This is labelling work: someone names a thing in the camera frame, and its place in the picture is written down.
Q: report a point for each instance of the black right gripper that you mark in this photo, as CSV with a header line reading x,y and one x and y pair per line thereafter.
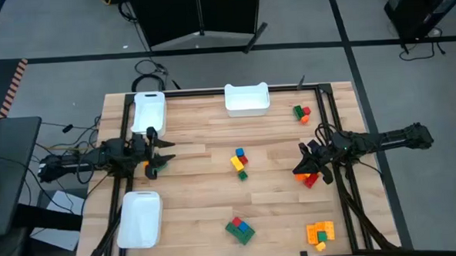
x,y
325,157

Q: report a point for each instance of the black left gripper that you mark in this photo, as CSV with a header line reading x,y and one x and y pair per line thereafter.
x,y
138,149

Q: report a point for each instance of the red-orange small block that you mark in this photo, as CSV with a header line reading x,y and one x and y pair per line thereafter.
x,y
301,177

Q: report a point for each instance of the orange small block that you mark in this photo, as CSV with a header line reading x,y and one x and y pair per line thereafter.
x,y
146,164
320,226
304,119

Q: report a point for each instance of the green small block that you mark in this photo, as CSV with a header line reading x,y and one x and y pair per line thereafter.
x,y
242,175
322,236

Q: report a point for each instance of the white plastic bin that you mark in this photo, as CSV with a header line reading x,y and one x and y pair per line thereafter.
x,y
246,102
139,220
150,112

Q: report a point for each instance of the blue small block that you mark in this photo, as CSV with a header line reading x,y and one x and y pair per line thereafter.
x,y
243,226
240,151

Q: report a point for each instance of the red small block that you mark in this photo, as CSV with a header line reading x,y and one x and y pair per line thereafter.
x,y
236,221
306,110
244,159

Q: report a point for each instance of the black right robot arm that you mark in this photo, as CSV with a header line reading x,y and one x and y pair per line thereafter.
x,y
386,138

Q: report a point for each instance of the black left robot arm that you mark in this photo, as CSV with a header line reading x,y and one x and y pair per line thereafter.
x,y
109,154

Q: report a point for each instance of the red long block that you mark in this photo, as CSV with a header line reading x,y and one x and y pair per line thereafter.
x,y
311,180

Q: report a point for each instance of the black power adapter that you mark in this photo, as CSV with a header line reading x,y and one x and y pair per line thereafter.
x,y
67,128

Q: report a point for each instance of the white paper sheet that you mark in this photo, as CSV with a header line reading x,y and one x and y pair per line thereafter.
x,y
61,201

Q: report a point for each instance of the black folding partition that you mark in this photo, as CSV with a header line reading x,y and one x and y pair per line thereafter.
x,y
169,15

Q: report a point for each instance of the black side desk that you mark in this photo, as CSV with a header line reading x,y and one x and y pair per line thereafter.
x,y
10,172

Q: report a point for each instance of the black equipment cart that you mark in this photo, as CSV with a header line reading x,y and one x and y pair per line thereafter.
x,y
419,4

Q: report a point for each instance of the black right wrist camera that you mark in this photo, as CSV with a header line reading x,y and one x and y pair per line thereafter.
x,y
310,145

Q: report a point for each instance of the black aluminium table frame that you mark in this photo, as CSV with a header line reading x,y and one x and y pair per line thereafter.
x,y
195,92

